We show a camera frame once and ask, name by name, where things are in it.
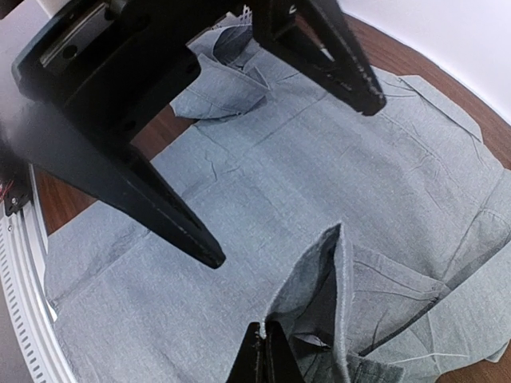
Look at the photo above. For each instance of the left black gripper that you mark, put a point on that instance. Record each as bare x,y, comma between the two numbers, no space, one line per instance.
113,65

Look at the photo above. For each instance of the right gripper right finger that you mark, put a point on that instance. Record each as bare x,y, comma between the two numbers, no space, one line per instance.
280,363

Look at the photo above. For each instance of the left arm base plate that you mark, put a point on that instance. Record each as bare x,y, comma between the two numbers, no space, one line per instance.
16,187

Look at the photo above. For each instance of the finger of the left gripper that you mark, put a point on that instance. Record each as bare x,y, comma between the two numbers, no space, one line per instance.
116,174
314,38

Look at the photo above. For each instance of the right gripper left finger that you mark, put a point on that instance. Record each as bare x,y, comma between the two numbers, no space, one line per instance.
248,366

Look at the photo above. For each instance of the grey long sleeve shirt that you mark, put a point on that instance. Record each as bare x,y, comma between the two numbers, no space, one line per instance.
380,244

